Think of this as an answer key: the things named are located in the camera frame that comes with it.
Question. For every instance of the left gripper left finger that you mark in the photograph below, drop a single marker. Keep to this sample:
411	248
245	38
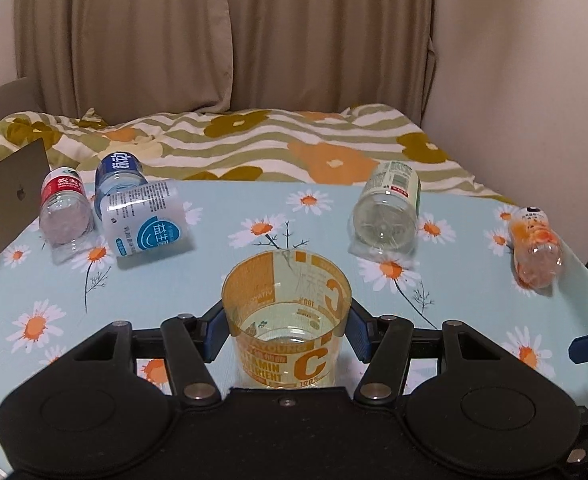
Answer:
191	343

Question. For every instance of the green white label bottle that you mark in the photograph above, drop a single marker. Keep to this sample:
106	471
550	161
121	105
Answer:
384	219

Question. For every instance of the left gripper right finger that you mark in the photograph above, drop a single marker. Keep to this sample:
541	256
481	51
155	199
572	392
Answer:
383	343

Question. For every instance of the orange label clear bottle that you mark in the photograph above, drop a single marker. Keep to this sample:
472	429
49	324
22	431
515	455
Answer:
537	251

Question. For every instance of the daisy print blue tablecloth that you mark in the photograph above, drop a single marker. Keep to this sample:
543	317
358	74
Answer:
293	239

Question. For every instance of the beige curtain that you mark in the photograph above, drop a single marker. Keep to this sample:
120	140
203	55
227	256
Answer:
132	58

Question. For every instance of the white light-blue label bottle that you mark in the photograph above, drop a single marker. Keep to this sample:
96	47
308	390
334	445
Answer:
142	218

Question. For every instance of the dark blue label bottle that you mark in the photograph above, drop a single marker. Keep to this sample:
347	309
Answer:
116	172

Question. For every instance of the red label clear bottle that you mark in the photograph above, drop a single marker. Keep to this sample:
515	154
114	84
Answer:
65	212

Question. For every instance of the grey open laptop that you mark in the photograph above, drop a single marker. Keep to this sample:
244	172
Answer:
21	177

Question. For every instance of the yellow vitamin C cup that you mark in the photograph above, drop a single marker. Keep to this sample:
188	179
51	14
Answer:
287	312

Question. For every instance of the floral striped duvet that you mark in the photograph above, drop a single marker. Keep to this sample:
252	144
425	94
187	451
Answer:
251	145

